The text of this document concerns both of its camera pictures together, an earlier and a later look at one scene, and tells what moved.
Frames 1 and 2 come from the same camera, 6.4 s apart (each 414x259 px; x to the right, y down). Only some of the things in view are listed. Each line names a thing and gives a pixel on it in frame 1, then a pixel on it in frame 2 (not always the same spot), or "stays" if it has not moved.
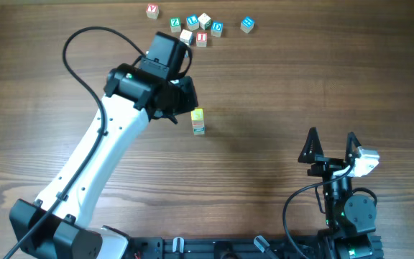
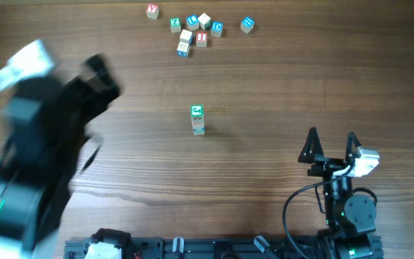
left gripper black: [191, 98] -> [88, 84]
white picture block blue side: [200, 129] stays
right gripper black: [326, 166] stays
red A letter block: [198, 124] stays
